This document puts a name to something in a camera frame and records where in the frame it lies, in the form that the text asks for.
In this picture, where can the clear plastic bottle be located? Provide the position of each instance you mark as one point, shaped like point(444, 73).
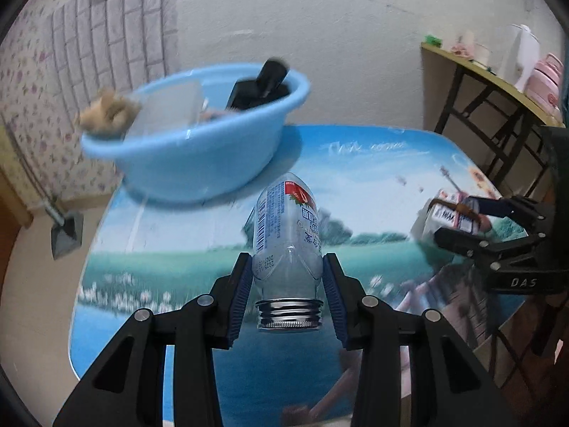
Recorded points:
point(286, 240)

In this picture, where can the black bottle with green label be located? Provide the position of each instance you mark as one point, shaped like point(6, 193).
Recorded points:
point(260, 86)

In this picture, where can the pink flowered cup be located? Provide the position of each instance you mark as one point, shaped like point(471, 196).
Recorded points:
point(460, 49)

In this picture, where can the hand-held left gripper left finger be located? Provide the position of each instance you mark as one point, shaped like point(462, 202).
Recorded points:
point(238, 303)

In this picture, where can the brown wooden door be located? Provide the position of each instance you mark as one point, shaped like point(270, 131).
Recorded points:
point(11, 204)

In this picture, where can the light blue plastic basin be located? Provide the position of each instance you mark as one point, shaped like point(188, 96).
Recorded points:
point(186, 164)

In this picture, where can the clear plastic box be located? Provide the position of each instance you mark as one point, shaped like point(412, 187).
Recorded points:
point(171, 106)

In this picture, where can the small green box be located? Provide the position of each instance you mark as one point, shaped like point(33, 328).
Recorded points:
point(432, 40)

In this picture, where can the white electric kettle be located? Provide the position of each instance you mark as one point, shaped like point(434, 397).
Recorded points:
point(522, 58)

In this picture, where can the yellow-edged folding side table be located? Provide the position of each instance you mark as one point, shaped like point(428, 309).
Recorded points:
point(489, 80)

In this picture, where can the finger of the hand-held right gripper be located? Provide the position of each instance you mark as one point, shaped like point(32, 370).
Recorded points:
point(486, 207)
point(458, 241)

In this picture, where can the beige plush toy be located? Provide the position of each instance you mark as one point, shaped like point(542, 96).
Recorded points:
point(106, 113)

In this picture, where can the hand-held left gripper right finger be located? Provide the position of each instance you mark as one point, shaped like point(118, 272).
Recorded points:
point(333, 303)

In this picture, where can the small printed carton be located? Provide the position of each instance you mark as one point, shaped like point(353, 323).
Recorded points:
point(444, 218)

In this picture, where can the pink rice cooker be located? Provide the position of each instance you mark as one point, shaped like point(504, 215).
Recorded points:
point(549, 81)

